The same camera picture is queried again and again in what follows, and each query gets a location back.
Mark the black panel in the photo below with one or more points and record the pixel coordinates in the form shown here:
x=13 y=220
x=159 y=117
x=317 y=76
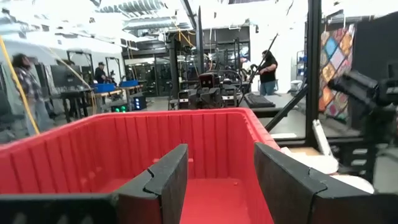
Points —
x=376 y=43

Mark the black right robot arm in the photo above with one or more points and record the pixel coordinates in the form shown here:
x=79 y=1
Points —
x=354 y=87

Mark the red plastic bin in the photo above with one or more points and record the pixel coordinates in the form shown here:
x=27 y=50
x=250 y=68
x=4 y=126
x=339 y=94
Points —
x=93 y=149

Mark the colourful patchwork panel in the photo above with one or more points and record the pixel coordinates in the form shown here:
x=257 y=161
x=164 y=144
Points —
x=337 y=71

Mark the black robot station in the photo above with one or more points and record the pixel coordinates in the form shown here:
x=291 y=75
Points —
x=211 y=90

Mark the person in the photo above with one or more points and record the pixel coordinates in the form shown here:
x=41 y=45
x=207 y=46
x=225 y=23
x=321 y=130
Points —
x=100 y=74
x=268 y=71
x=31 y=90

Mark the black keyboard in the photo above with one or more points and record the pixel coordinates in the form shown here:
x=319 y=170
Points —
x=258 y=100

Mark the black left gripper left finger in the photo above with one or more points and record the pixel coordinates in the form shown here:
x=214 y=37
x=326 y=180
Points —
x=168 y=193

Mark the blue plastic bin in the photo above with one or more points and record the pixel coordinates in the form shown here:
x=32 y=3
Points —
x=129 y=83
x=104 y=87

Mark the white frame bracket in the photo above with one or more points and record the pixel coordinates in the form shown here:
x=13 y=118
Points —
x=320 y=138

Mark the black metal frame rail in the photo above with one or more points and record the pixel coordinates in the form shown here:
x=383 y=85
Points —
x=313 y=77

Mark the wooden work table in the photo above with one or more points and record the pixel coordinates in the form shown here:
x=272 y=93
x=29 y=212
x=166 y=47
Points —
x=107 y=93

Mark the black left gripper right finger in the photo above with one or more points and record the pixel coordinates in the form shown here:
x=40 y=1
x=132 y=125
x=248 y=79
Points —
x=289 y=193

